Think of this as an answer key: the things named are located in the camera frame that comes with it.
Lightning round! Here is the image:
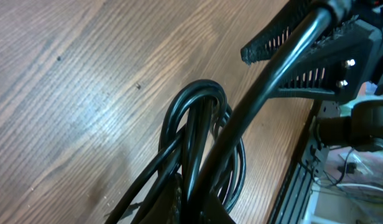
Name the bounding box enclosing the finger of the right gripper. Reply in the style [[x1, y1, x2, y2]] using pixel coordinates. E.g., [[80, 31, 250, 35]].
[[240, 0, 312, 65]]

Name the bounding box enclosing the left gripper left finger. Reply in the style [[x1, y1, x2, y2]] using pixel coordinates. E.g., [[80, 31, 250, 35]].
[[139, 173, 182, 224]]

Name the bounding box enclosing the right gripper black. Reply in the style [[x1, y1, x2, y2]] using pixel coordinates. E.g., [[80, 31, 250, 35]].
[[271, 1, 383, 102]]

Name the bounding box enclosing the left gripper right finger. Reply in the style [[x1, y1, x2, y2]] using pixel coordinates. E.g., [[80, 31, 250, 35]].
[[199, 192, 235, 224]]

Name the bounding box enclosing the black USB cable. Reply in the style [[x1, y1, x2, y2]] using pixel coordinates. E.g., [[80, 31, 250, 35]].
[[104, 6, 334, 224]]

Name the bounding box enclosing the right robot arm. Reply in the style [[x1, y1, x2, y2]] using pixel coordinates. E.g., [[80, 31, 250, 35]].
[[241, 1, 383, 151]]

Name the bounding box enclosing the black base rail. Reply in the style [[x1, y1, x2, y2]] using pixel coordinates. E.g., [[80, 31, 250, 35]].
[[265, 99, 341, 224]]

